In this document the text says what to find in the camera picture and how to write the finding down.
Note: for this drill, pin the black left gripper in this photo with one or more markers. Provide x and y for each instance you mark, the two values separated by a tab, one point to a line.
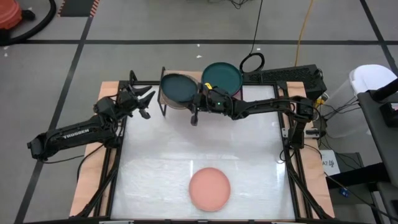
130	102

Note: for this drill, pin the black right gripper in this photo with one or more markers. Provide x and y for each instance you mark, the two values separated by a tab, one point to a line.
216	102

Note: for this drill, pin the dark teal plate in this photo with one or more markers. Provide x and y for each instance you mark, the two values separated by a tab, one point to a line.
178	87

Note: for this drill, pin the teal green plate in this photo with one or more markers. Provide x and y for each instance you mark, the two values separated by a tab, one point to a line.
222	77

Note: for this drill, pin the beige plate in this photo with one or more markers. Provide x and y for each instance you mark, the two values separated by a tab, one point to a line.
170	105

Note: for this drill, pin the magenta plate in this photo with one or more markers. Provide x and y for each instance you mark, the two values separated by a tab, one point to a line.
239	92

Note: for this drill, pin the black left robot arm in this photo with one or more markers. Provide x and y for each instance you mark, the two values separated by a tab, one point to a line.
77	135

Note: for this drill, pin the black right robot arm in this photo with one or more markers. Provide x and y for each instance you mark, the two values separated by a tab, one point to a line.
267	105

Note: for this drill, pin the wooden shelf with black legs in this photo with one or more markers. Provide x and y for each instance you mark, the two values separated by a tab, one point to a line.
196	72

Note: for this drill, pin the white glossy table sheet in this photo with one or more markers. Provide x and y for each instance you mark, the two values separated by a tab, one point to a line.
186	146

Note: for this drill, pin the salmon plate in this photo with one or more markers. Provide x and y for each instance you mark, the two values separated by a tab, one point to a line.
210	189

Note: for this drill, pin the black mat with striped edge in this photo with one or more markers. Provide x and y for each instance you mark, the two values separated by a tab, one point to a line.
76	7

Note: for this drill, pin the yellow plug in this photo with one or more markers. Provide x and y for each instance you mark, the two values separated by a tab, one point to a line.
318	102

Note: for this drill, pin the white paper sign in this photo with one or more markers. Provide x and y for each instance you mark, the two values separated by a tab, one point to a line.
329	163

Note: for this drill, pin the orange vacuum cleaner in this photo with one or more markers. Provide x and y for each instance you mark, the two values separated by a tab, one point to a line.
7	14

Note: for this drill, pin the white plastic bin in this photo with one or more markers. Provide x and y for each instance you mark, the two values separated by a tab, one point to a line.
367	77

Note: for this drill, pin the small blue object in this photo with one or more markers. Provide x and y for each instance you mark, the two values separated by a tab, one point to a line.
344	192

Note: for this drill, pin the grey desk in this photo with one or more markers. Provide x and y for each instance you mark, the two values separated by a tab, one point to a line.
382	140

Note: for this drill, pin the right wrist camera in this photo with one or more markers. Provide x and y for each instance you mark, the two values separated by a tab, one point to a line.
194	119

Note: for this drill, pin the black metal table frame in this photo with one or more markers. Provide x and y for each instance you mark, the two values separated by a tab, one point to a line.
264	84

